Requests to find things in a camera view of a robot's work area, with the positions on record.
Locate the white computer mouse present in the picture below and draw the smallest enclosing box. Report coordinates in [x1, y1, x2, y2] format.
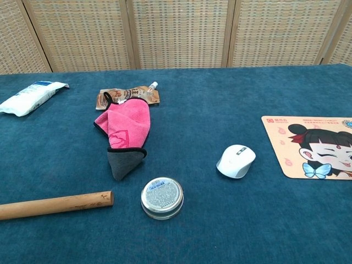
[216, 144, 256, 179]

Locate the wooden round stick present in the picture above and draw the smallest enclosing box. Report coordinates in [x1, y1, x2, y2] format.
[0, 190, 114, 221]

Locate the cartoon girl mouse pad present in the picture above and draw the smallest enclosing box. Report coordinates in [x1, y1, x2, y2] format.
[261, 115, 352, 181]

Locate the woven bamboo folding screen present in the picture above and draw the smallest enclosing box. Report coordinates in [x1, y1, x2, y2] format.
[0, 0, 352, 74]

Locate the brown spouted drink pouch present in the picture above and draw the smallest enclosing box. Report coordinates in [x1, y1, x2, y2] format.
[95, 81, 161, 111]

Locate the pink and grey microfibre cloth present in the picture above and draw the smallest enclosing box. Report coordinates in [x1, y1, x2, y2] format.
[93, 92, 152, 182]

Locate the round metal tin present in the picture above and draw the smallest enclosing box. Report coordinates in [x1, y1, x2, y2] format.
[140, 177, 184, 220]

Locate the white plastic tissue packet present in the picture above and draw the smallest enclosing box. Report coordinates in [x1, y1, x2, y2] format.
[0, 80, 70, 118]

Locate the blue felt table cover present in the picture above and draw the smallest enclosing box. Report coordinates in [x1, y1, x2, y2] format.
[0, 63, 352, 264]

